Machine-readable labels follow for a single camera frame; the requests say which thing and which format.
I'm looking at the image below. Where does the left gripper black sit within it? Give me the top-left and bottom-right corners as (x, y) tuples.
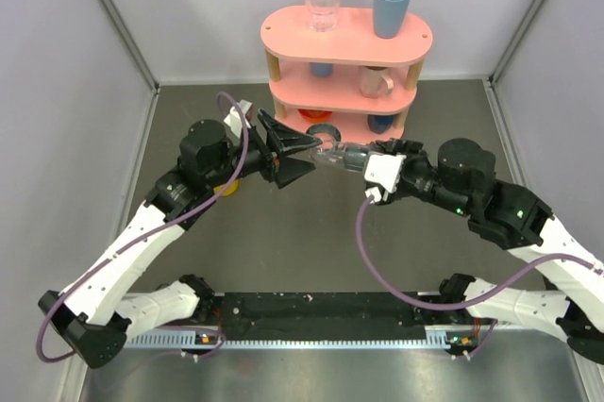
(207, 109), (322, 188)

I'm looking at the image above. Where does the grey pvc tee fitting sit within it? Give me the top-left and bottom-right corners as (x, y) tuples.
(344, 145), (372, 173)

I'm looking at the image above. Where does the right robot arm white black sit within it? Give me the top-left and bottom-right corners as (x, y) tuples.
(362, 138), (603, 363)

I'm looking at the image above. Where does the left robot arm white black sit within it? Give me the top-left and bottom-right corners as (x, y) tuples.
(39, 109), (320, 369)

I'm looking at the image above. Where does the orange bowl bottom shelf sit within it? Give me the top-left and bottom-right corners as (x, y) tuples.
(298, 109), (333, 124)

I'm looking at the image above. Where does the dark blue cup bottom shelf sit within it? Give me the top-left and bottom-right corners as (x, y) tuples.
(367, 115), (395, 134)

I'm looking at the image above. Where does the yellow cup on table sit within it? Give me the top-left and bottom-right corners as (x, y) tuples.
(213, 179), (240, 197)

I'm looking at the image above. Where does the small blue cup middle shelf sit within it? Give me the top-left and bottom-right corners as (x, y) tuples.
(310, 62), (333, 77)

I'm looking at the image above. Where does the pink three-tier shelf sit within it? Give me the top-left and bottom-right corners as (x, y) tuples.
(260, 6), (433, 143)

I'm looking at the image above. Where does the clear drinking glass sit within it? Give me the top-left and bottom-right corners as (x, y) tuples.
(305, 0), (341, 32)

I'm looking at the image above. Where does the tall blue plastic cup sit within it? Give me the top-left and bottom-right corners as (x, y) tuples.
(373, 0), (411, 39)

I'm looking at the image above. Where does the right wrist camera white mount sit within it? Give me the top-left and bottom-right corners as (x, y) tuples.
(362, 152), (406, 205)

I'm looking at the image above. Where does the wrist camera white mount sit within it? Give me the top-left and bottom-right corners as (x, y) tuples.
(362, 152), (406, 205)
(223, 100), (254, 138)

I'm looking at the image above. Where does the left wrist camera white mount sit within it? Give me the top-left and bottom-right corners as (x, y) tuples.
(223, 100), (254, 138)

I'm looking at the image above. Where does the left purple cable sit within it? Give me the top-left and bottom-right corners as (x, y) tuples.
(36, 92), (252, 365)

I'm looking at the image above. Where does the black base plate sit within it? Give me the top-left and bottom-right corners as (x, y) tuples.
(215, 292), (474, 341)

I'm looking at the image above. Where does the grey slotted cable duct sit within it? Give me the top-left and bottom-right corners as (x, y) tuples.
(125, 329), (478, 351)

